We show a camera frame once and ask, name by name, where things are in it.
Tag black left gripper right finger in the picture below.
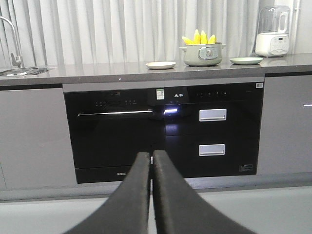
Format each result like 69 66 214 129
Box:
153 150 253 234

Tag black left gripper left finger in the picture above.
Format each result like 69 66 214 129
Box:
66 152 151 234

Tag yellow corn cob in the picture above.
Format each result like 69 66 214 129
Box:
207 35 216 44
193 29 201 44
200 30 208 44
182 36 195 45

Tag black disinfection cabinet drawers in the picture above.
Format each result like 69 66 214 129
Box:
164 82 264 178

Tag black built-in dishwasher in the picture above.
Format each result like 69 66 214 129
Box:
64 88 165 184

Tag grey cabinet door left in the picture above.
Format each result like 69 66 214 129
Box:
0 88 77 189

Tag grey cabinet door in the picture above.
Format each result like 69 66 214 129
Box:
257 75 312 175
0 88 77 189

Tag grey cabinet door right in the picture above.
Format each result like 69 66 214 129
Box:
257 75 312 175

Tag white round plate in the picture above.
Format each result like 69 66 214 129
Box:
145 61 176 70

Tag pale green electric cooking pot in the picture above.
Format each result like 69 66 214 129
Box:
180 42 226 67

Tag pale green round plate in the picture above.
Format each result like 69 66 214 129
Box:
230 57 263 65

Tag stainless steel sink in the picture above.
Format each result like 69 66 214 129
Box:
0 67 53 77

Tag chrome kitchen faucet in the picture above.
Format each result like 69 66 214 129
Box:
0 16 24 68

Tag white soy milk blender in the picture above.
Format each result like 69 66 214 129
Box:
255 5 290 57

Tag white pleated curtain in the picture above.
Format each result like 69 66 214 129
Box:
0 0 312 69

